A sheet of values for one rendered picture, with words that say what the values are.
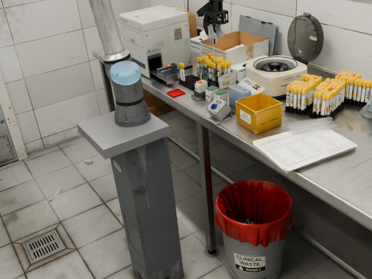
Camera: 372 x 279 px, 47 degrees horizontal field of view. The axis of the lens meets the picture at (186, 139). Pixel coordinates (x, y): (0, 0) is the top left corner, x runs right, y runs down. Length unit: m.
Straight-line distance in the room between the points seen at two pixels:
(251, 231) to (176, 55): 1.01
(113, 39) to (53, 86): 1.81
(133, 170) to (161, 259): 0.55
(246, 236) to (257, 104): 0.59
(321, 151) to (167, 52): 1.08
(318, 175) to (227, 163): 1.22
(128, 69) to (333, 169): 0.84
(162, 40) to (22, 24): 1.38
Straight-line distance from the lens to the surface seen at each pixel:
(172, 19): 2.30
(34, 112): 3.57
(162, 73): 2.19
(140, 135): 1.66
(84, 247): 2.61
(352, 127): 1.78
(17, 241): 2.81
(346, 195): 1.40
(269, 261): 2.13
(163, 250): 2.12
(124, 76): 1.67
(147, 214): 1.94
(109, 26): 1.77
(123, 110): 1.73
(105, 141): 1.66
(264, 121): 1.69
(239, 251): 2.07
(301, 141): 1.62
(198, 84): 1.98
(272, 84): 1.94
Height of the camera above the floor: 1.71
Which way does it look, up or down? 30 degrees down
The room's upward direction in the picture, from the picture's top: 6 degrees counter-clockwise
